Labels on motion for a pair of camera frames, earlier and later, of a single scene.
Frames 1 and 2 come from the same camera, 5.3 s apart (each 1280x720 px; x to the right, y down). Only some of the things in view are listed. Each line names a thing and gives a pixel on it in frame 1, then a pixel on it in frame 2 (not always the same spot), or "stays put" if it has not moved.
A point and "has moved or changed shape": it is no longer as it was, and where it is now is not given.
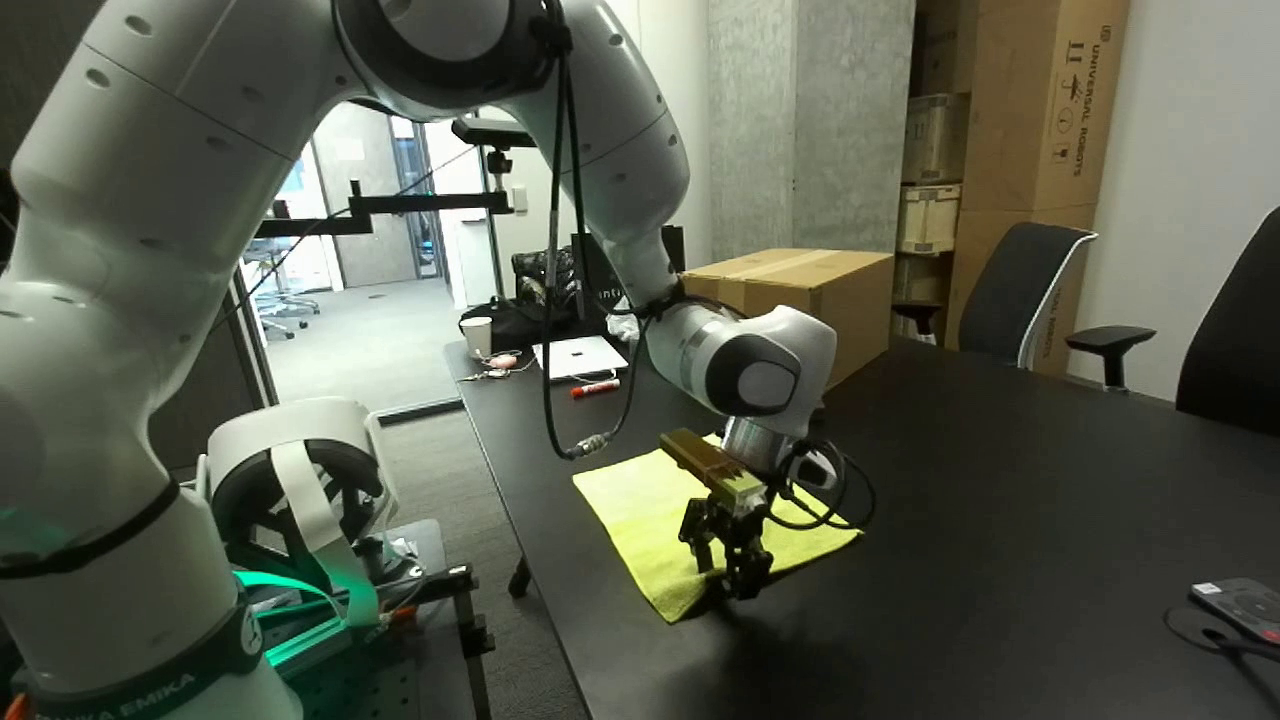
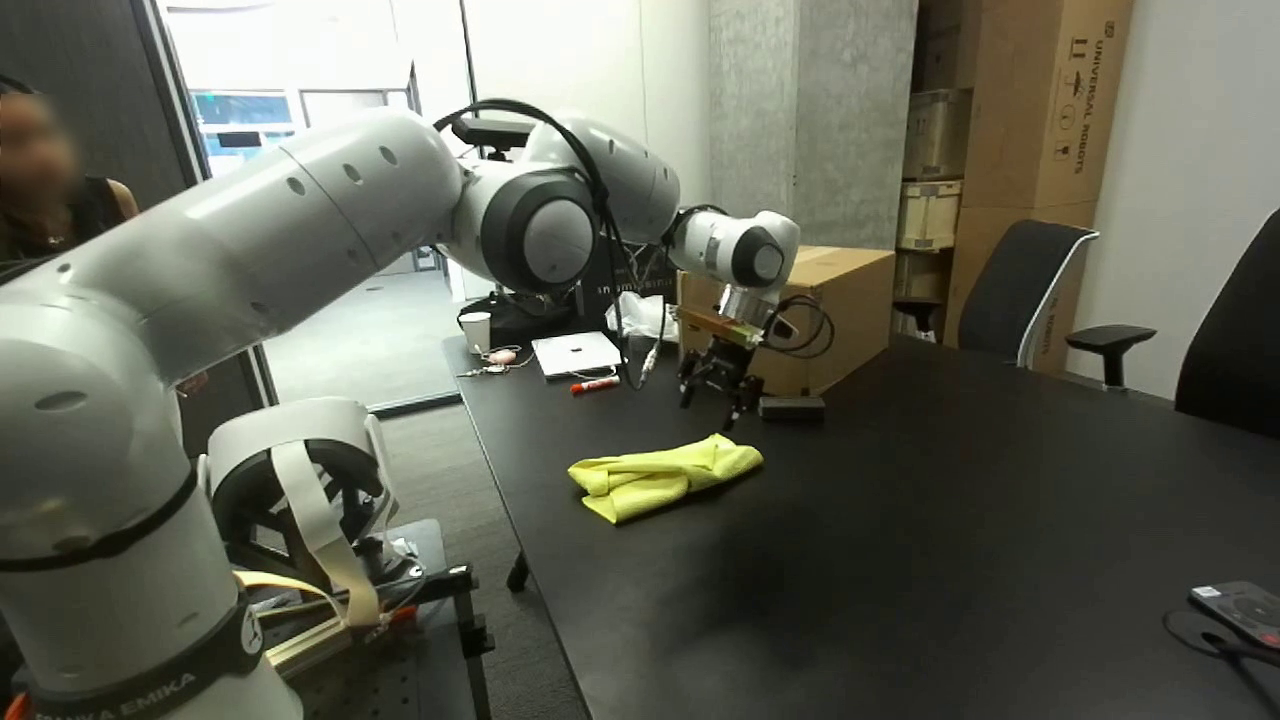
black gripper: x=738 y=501 -> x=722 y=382
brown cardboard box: x=854 y=288 stays put
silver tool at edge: x=1240 y=599 stays put
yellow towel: x=651 y=499 has moved or changed shape
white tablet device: x=575 y=357 stays put
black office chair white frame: x=1008 y=283 stays put
